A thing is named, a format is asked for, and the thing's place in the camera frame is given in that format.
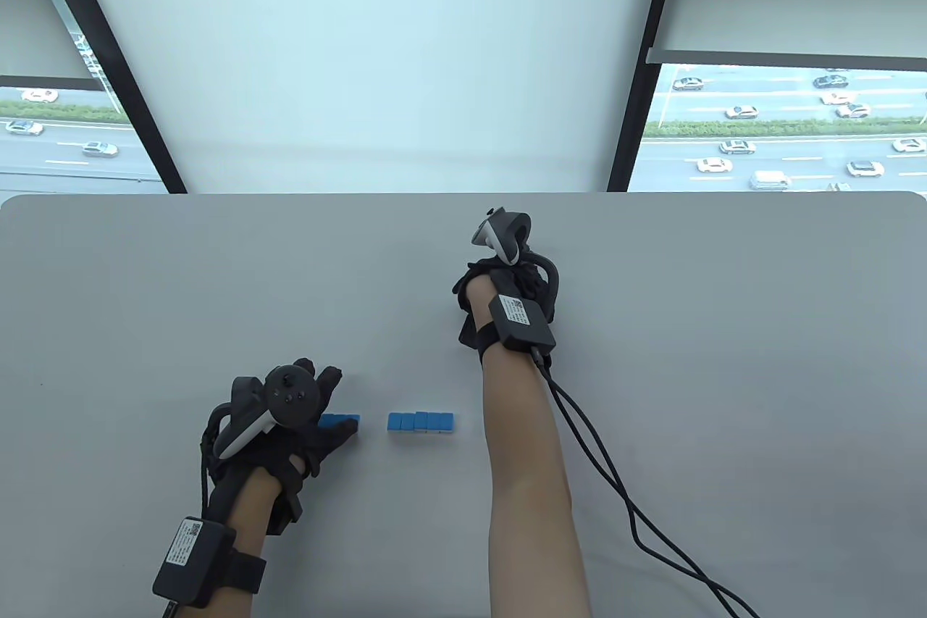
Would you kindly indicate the person's right hand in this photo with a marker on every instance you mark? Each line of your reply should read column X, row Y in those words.
column 536, row 285

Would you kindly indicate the person's left hand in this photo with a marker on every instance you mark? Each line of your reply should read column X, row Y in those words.
column 326, row 440

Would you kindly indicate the blue mahjong tile wall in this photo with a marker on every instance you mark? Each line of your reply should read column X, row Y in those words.
column 420, row 422
column 340, row 420

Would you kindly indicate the person's right forearm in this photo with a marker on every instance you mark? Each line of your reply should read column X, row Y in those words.
column 521, row 466

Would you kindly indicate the black white handheld controller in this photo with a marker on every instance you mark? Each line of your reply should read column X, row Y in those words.
column 290, row 397
column 507, row 234

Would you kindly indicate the wide white roller blind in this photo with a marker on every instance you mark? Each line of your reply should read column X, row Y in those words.
column 362, row 53

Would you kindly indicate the black window frame pillar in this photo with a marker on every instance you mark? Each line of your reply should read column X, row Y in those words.
column 108, row 60
column 644, row 67

